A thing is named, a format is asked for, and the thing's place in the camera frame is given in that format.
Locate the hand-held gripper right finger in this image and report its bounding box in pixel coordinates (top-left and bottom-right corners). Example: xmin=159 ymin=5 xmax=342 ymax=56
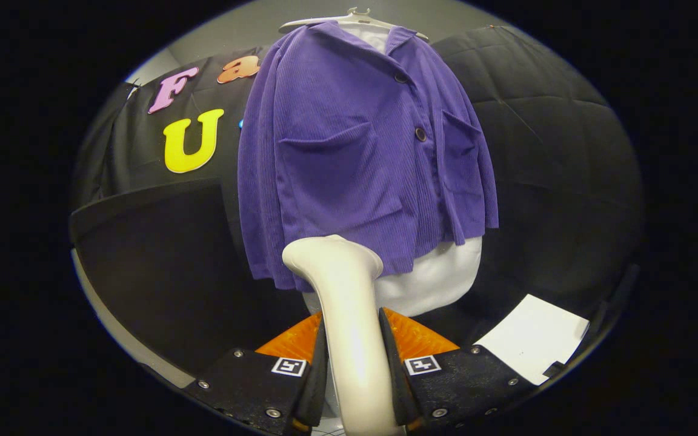
xmin=378 ymin=307 xmax=536 ymax=433

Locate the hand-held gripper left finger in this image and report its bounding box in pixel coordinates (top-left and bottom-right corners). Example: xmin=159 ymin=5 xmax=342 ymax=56
xmin=182 ymin=310 xmax=330 ymax=435

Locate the white undershirt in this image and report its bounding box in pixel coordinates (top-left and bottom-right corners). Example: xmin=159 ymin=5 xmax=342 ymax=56
xmin=304 ymin=24 xmax=483 ymax=317

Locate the white garment steamer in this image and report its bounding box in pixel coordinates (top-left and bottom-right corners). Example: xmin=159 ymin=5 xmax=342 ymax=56
xmin=282 ymin=235 xmax=404 ymax=436

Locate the purple corduroy jacket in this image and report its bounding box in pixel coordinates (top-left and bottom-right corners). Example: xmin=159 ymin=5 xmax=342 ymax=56
xmin=238 ymin=21 xmax=499 ymax=292

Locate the white plastic clothes hanger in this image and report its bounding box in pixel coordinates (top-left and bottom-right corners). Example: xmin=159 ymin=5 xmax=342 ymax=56
xmin=279 ymin=7 xmax=430 ymax=42

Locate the white paper sheet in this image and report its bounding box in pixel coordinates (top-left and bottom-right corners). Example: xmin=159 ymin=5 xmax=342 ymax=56
xmin=476 ymin=294 xmax=590 ymax=386

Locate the plain black curtain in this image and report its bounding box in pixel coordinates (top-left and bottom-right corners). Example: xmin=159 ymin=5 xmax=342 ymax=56
xmin=431 ymin=25 xmax=643 ymax=340

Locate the black backdrop cloth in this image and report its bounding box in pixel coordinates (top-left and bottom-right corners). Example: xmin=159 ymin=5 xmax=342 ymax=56
xmin=73 ymin=47 xmax=265 ymax=206

